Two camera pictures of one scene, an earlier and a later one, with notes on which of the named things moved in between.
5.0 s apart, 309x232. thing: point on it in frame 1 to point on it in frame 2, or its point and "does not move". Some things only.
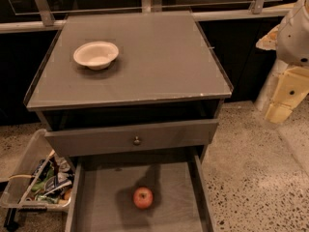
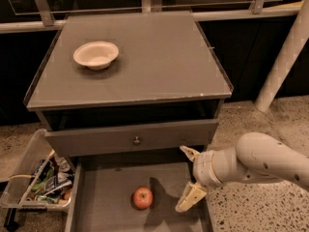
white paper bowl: (97, 55) does not move
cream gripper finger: (291, 90) to (193, 192)
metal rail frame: (150, 2) does not move
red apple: (143, 197) does not move
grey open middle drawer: (149, 192) does not move
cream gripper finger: (269, 42) to (190, 153)
